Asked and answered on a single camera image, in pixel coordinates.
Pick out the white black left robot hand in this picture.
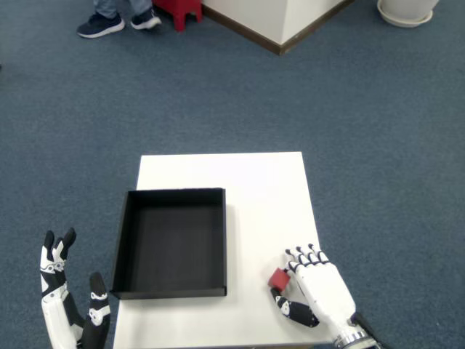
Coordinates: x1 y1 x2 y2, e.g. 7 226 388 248
39 228 112 349

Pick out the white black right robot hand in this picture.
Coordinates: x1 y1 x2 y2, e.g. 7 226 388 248
270 243 357 334

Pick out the small red cube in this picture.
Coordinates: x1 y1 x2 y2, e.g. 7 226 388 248
267 268 291 292

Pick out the black open cardboard box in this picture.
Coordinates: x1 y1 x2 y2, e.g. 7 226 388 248
108 187 228 300

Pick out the white pillar with brown baseboard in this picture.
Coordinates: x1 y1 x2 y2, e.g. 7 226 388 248
201 0 355 56

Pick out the white pot saucer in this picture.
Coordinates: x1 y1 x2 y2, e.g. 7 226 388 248
379 9 434 28

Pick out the dark blue sneaker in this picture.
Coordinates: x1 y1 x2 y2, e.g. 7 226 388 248
76 12 126 39
129 7 163 31

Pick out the white plant pot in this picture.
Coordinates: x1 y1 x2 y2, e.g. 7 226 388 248
376 0 440 20

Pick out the red plastic stool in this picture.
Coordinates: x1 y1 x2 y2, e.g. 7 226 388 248
152 0 203 33

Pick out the blue jeans leg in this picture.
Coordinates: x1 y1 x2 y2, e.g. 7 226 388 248
130 0 153 15
93 0 123 19

